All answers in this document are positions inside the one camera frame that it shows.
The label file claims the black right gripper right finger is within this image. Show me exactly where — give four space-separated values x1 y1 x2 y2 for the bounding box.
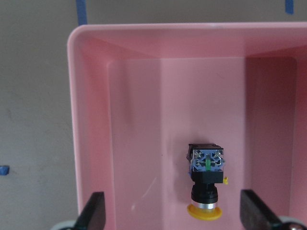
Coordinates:
240 189 282 230

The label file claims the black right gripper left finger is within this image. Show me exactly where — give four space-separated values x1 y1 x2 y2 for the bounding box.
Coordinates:
73 192 106 230

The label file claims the yellow push button switch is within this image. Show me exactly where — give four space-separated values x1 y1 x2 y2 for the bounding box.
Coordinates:
187 144 227 221

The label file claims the pink plastic bin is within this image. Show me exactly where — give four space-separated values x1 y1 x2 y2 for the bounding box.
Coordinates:
68 22 307 230

